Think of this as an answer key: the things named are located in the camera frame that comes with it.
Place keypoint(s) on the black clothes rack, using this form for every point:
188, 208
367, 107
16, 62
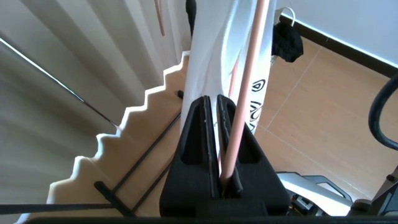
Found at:
107, 192

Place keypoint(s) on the black garment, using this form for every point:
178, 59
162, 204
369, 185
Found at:
287, 43

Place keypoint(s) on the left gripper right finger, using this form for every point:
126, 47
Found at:
261, 186

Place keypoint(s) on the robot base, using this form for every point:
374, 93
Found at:
311, 189

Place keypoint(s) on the white printed T-shirt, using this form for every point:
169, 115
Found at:
205, 46

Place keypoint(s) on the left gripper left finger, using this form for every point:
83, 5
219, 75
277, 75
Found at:
192, 186

